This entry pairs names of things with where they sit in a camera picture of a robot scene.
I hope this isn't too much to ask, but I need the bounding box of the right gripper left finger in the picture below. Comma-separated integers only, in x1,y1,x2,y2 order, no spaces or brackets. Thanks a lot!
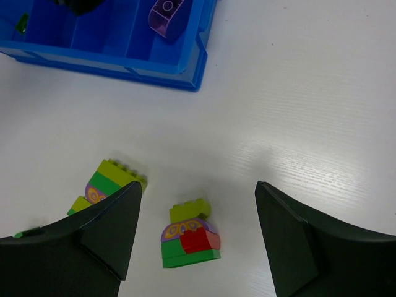
1,182,142,296

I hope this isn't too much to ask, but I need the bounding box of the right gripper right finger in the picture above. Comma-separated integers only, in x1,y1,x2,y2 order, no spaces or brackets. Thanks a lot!
255,181,395,296

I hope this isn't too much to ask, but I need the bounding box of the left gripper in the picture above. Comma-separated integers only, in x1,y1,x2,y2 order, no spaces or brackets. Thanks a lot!
53,0,104,15

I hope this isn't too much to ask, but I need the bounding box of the green lego brick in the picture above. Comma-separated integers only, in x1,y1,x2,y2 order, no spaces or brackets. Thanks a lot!
15,13,29,34

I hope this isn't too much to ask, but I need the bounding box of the large lego block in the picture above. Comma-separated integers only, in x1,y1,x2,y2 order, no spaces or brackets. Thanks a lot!
67,159,148,216

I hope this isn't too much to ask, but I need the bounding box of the purple paw lego brick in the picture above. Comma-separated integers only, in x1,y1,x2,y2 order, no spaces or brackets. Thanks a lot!
148,0,189,42

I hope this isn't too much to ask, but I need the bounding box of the red green lego piece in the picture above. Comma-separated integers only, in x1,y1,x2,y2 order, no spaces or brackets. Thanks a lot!
14,227,41,238

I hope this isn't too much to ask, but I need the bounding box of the blue plastic sorting bin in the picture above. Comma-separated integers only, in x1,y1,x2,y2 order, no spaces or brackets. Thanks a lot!
1,1,217,92

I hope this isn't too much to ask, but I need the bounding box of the small stacked lego block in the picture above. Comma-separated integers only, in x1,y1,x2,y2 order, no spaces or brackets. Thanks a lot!
161,198,221,269

